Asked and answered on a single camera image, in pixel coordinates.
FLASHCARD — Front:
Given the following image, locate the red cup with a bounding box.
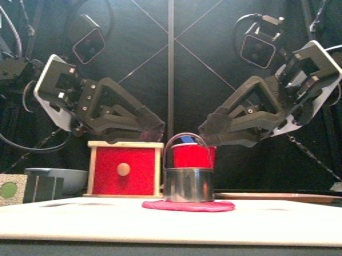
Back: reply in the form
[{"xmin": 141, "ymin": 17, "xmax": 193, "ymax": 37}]
[{"xmin": 172, "ymin": 142, "xmax": 218, "ymax": 169}]

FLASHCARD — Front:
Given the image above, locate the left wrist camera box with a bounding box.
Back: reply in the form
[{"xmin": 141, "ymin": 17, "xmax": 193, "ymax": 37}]
[{"xmin": 71, "ymin": 14, "xmax": 109, "ymax": 65}]

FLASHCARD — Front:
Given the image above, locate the grey vertical frame pole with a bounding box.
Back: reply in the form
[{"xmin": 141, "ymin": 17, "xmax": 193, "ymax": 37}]
[{"xmin": 168, "ymin": 0, "xmax": 177, "ymax": 143}]

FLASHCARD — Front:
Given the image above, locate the round metal cutter with handle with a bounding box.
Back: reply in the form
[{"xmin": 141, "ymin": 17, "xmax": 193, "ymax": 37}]
[{"xmin": 161, "ymin": 132, "xmax": 217, "ymax": 204}]

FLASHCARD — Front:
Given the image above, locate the grey bowl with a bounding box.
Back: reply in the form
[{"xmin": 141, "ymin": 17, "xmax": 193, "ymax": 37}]
[{"xmin": 25, "ymin": 167, "xmax": 90, "ymax": 198}]

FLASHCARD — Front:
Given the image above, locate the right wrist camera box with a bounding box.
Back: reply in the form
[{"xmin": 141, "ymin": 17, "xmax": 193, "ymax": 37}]
[{"xmin": 240, "ymin": 14, "xmax": 287, "ymax": 70}]

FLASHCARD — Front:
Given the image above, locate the white cutting board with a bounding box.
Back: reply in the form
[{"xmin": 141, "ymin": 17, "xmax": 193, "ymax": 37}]
[{"xmin": 0, "ymin": 196, "xmax": 342, "ymax": 248}]

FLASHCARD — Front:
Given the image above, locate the black cable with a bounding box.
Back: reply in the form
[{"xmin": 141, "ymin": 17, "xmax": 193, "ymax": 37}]
[
  {"xmin": 0, "ymin": 131, "xmax": 73, "ymax": 155},
  {"xmin": 21, "ymin": 79, "xmax": 39, "ymax": 114},
  {"xmin": 233, "ymin": 12, "xmax": 265, "ymax": 56},
  {"xmin": 0, "ymin": 5, "xmax": 25, "ymax": 58}
]

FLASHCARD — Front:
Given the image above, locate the flat pink dough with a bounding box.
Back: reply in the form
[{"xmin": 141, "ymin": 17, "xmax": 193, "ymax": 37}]
[{"xmin": 141, "ymin": 199, "xmax": 237, "ymax": 213}]

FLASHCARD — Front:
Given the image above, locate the blue plastic tool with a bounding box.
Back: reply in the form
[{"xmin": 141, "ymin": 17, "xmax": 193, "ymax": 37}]
[{"xmin": 180, "ymin": 134, "xmax": 198, "ymax": 145}]

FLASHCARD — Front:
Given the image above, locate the red drawer with wooden knob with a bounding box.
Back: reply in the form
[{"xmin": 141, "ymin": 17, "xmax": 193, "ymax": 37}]
[{"xmin": 93, "ymin": 147, "xmax": 157, "ymax": 196}]

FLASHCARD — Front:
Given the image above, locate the tan plastic tray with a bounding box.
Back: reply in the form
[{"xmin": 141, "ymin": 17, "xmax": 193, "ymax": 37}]
[{"xmin": 213, "ymin": 191, "xmax": 342, "ymax": 205}]

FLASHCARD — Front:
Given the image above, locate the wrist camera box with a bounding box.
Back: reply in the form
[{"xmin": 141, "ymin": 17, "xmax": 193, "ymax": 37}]
[
  {"xmin": 240, "ymin": 14, "xmax": 287, "ymax": 70},
  {"xmin": 71, "ymin": 14, "xmax": 109, "ymax": 65}
]

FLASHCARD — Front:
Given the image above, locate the wooden drawer cabinet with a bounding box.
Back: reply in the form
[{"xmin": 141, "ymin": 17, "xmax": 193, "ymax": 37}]
[{"xmin": 83, "ymin": 140, "xmax": 166, "ymax": 199}]

